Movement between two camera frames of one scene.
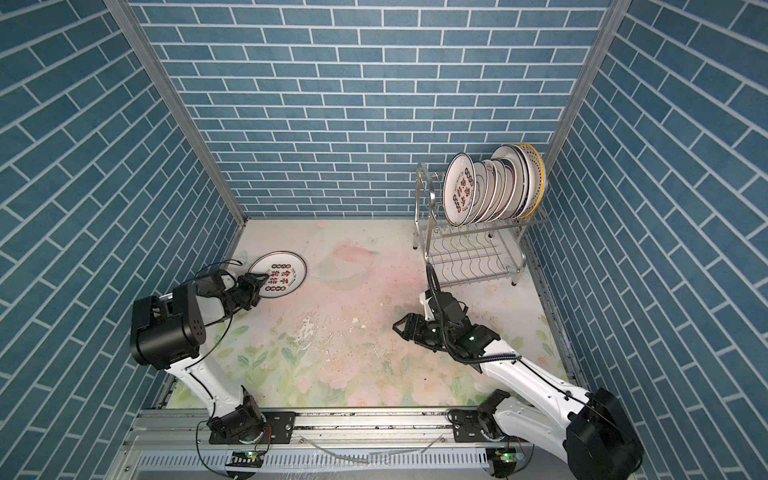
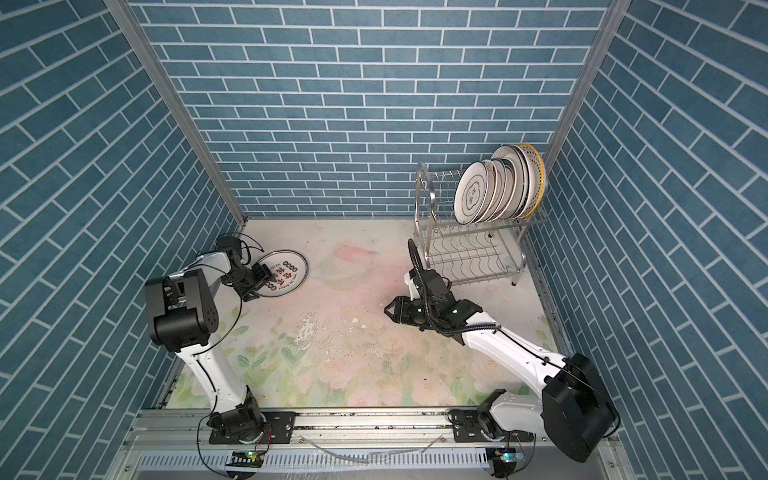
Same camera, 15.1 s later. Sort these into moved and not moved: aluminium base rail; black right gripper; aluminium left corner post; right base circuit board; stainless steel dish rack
Moved: black right gripper
Not moved: stainless steel dish rack; aluminium base rail; right base circuit board; aluminium left corner post
